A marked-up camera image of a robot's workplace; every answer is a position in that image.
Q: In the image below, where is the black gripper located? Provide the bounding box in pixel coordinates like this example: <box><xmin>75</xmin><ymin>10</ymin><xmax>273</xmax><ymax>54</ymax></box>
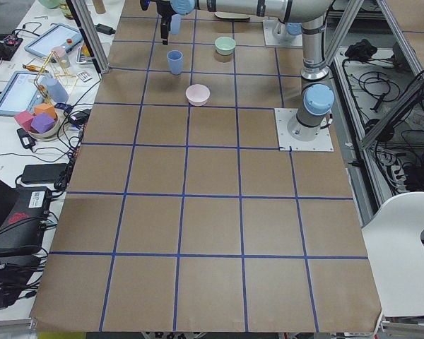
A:
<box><xmin>140</xmin><ymin>0</ymin><xmax>173</xmax><ymax>45</ymax></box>

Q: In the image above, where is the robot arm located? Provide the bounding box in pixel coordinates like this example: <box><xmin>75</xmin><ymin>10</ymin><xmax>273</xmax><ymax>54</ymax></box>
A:
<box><xmin>272</xmin><ymin>20</ymin><xmax>302</xmax><ymax>41</ymax></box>
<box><xmin>155</xmin><ymin>0</ymin><xmax>335</xmax><ymax>142</ymax></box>

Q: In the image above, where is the mint green bowl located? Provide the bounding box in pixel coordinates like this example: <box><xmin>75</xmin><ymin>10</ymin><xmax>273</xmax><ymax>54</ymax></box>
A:
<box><xmin>214</xmin><ymin>36</ymin><xmax>237</xmax><ymax>56</ymax></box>

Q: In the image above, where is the pink bowl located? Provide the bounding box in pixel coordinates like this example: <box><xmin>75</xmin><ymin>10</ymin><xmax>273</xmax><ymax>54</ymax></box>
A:
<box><xmin>185</xmin><ymin>84</ymin><xmax>211</xmax><ymax>107</ymax></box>

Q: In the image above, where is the cardboard tube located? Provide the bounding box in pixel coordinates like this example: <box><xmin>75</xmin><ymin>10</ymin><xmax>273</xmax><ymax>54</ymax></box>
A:
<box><xmin>93</xmin><ymin>0</ymin><xmax>106</xmax><ymax>15</ymax></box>

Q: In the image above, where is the teach pendant tablet far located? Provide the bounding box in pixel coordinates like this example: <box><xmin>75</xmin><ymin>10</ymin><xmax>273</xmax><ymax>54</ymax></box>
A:
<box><xmin>24</xmin><ymin>23</ymin><xmax>83</xmax><ymax>58</ymax></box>

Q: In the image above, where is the teach pendant tablet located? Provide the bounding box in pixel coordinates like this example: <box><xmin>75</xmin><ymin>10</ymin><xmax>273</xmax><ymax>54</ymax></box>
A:
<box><xmin>0</xmin><ymin>71</ymin><xmax>44</xmax><ymax>117</ymax></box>
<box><xmin>24</xmin><ymin>23</ymin><xmax>83</xmax><ymax>58</ymax></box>

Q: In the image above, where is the pink cup on desk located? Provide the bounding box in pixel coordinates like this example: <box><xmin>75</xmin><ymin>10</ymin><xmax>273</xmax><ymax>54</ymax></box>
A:
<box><xmin>52</xmin><ymin>46</ymin><xmax>66</xmax><ymax>60</ymax></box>

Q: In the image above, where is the light blue cylinder cup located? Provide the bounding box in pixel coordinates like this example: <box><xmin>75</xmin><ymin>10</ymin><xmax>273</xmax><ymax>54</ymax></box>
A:
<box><xmin>46</xmin><ymin>78</ymin><xmax>69</xmax><ymax>103</ymax></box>

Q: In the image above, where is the bowl of foam cubes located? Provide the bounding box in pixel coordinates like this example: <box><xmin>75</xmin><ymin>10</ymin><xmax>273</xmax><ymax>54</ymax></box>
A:
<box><xmin>14</xmin><ymin>103</ymin><xmax>61</xmax><ymax>141</ymax></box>

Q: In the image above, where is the teach pendant tablet near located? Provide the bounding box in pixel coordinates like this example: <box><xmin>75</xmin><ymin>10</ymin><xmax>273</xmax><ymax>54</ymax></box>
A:
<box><xmin>0</xmin><ymin>71</ymin><xmax>44</xmax><ymax>117</ymax></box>

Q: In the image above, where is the black power adapter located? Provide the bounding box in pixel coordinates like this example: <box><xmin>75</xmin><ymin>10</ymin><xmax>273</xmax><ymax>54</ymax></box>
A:
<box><xmin>20</xmin><ymin>163</ymin><xmax>67</xmax><ymax>184</ymax></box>

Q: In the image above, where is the white chair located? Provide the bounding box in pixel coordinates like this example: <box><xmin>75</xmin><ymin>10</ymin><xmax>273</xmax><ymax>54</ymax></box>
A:
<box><xmin>363</xmin><ymin>192</ymin><xmax>424</xmax><ymax>317</ymax></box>

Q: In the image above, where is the aluminium frame post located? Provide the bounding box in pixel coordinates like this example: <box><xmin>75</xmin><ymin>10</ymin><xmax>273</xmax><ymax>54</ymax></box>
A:
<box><xmin>66</xmin><ymin>0</ymin><xmax>110</xmax><ymax>74</ymax></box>

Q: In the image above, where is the gold wire rack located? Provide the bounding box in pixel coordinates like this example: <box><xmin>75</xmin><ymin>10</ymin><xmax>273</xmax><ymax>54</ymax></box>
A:
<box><xmin>33</xmin><ymin>52</ymin><xmax>78</xmax><ymax>103</ymax></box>

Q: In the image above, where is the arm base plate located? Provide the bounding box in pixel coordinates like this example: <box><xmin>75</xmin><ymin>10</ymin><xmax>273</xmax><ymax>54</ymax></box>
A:
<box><xmin>274</xmin><ymin>108</ymin><xmax>334</xmax><ymax>152</ymax></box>
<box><xmin>263</xmin><ymin>19</ymin><xmax>302</xmax><ymax>49</ymax></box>

